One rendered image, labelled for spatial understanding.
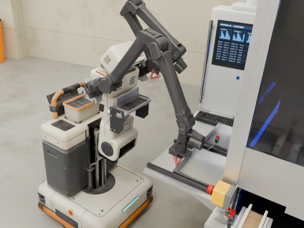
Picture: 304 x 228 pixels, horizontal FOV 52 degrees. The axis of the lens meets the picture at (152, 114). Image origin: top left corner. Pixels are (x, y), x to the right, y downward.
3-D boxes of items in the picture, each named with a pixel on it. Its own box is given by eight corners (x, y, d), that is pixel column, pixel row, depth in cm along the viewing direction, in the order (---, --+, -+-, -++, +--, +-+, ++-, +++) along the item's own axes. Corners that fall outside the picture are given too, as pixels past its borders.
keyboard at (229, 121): (253, 125, 221) (254, 122, 220) (249, 134, 210) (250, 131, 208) (198, 112, 235) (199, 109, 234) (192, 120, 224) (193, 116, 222)
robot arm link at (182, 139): (182, 125, 151) (177, 130, 147) (195, 131, 148) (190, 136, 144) (180, 137, 155) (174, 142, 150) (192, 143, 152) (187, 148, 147)
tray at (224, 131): (271, 144, 185) (273, 140, 184) (259, 166, 165) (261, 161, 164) (217, 127, 201) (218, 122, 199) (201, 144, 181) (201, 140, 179)
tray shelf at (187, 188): (273, 144, 190) (273, 141, 189) (234, 214, 136) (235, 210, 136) (200, 120, 212) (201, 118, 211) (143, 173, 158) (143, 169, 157)
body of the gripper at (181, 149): (186, 160, 150) (189, 148, 146) (167, 151, 154) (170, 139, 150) (192, 154, 155) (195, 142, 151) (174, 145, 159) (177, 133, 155)
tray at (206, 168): (255, 173, 160) (256, 168, 158) (239, 203, 140) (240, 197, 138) (194, 151, 175) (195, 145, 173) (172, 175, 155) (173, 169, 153)
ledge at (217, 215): (246, 223, 132) (247, 219, 131) (236, 244, 122) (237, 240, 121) (215, 208, 139) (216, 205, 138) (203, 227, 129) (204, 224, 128)
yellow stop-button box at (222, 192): (232, 199, 130) (235, 186, 127) (226, 210, 124) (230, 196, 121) (216, 192, 133) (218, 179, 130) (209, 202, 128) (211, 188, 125)
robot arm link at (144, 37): (153, 19, 139) (140, 23, 132) (173, 42, 138) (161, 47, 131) (108, 79, 169) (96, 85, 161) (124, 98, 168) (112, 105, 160)
